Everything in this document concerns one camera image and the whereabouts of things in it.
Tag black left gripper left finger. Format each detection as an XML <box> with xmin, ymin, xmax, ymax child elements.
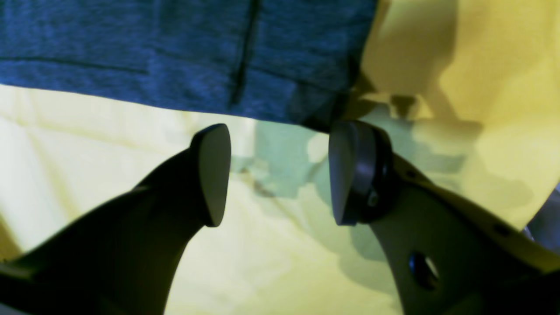
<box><xmin>0</xmin><ymin>123</ymin><xmax>231</xmax><ymax>315</ymax></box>

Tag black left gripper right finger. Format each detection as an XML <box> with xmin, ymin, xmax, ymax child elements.
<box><xmin>328</xmin><ymin>120</ymin><xmax>559</xmax><ymax>315</ymax></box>

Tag dark teal long-sleeve shirt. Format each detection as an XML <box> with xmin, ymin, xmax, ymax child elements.
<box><xmin>0</xmin><ymin>0</ymin><xmax>378</xmax><ymax>133</ymax></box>

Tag yellow table cover cloth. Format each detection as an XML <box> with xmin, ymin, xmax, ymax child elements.
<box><xmin>1</xmin><ymin>0</ymin><xmax>559</xmax><ymax>315</ymax></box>

